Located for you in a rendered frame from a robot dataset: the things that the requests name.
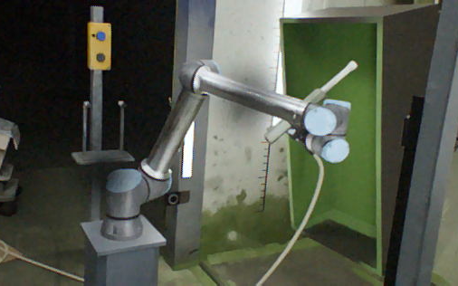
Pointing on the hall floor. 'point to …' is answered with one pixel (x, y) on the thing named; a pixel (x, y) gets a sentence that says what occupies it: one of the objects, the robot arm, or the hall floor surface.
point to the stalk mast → (95, 132)
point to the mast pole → (437, 139)
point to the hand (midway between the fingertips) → (291, 125)
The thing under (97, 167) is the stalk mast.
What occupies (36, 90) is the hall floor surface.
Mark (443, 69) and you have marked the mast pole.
